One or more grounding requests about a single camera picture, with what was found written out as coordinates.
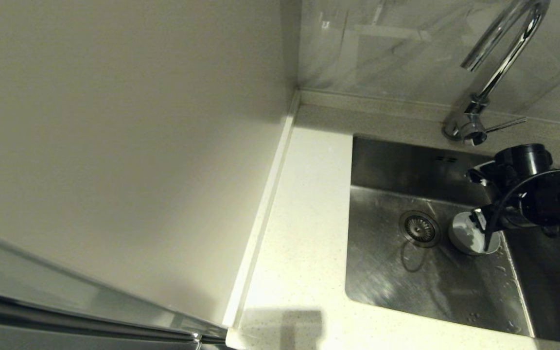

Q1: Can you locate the chrome faucet lever handle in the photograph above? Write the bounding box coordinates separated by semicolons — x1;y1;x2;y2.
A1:
484;116;527;134

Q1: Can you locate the blue-grey bowl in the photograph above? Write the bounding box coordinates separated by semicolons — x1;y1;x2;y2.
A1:
449;211;502;256

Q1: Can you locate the stainless steel sink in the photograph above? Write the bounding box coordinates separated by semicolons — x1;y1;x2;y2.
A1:
344;134;560;347

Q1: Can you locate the chrome gooseneck faucet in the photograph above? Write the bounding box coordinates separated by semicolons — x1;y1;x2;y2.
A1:
442;0;551;146

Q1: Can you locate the round metal drain strainer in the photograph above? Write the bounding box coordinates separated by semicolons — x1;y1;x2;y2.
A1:
399;210;442;248

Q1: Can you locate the white cabinet side panel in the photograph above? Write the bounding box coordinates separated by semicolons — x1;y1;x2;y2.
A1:
0;0;301;327

